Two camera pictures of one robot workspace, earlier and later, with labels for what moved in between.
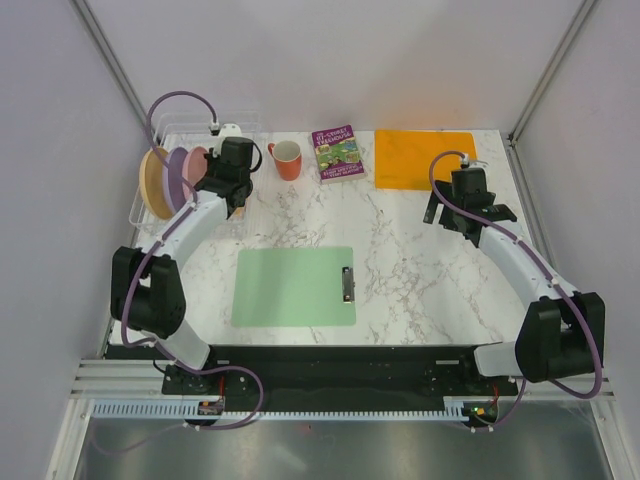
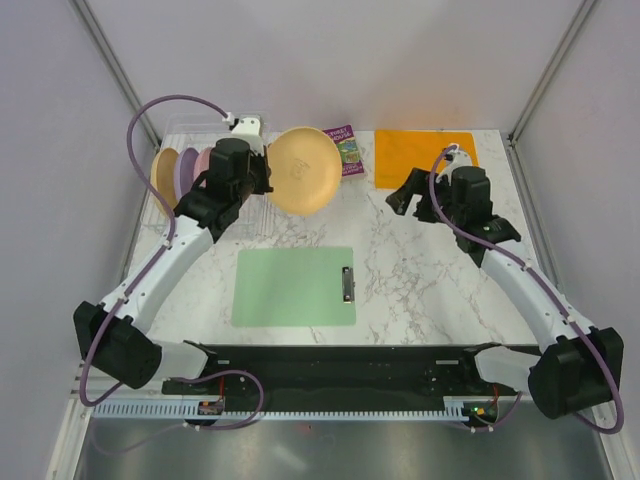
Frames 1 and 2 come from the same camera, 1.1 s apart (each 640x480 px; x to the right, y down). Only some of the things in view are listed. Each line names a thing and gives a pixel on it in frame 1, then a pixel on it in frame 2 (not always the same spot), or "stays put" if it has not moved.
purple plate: (173, 179) → (184, 171)
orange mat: (404, 158) stays put
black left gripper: (213, 160) stays put
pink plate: (194, 167) stays put
